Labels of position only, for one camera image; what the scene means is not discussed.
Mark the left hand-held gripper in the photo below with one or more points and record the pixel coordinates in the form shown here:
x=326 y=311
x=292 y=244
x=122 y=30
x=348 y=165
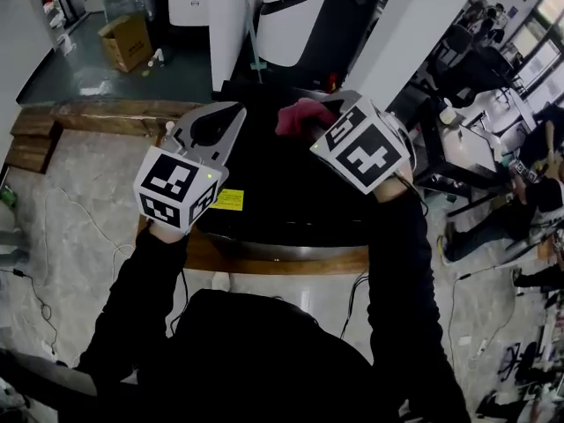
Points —
x=176 y=192

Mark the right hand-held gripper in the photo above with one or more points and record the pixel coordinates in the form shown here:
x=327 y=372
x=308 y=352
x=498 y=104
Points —
x=365 y=148

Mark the pink cloth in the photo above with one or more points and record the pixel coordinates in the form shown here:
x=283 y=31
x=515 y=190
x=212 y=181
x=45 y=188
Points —
x=299 y=115

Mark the large black glossy box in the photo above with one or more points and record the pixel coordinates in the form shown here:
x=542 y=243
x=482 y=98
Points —
x=291 y=170

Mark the person's right forearm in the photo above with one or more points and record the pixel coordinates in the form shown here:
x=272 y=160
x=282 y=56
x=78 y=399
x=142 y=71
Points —
x=396 y=258

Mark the person's left forearm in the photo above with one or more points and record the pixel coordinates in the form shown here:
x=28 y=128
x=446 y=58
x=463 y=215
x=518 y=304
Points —
x=141 y=280

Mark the red canister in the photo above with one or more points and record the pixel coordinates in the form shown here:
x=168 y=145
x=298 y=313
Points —
x=333 y=82

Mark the teal mop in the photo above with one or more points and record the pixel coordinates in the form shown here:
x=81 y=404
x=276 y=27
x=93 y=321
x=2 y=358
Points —
x=258 y=65

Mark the white spray bottle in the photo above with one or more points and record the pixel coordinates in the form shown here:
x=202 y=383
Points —
x=156 y=57

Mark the large white black machine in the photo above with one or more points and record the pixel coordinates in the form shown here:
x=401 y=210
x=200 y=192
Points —
x=282 y=33

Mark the white pillar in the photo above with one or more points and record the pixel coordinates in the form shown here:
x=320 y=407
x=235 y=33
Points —
x=396 y=38
x=227 y=38

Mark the black table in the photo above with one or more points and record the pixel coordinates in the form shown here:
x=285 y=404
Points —
x=429 y=148

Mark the white cup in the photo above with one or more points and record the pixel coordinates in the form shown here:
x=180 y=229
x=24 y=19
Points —
x=447 y=112

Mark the cardboard box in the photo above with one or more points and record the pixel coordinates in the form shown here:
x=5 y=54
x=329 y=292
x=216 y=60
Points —
x=128 y=44

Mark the white service robot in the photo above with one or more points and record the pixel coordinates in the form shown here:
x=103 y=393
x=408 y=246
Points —
x=189 y=11

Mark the wooden platform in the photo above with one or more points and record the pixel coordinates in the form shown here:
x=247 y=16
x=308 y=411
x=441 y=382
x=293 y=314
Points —
x=264 y=267

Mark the person's left shoe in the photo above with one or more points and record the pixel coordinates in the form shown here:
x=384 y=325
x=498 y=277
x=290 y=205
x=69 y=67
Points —
x=221 y=281

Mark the green can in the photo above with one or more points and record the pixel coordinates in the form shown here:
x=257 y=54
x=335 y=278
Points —
x=8 y=197

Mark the person's black clothed torso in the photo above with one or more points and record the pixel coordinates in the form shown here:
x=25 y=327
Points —
x=264 y=359

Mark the white power strip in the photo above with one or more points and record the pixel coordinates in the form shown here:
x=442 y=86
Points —
x=482 y=347

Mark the black chair base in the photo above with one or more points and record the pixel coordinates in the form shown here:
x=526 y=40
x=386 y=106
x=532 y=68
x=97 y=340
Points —
x=526 y=364

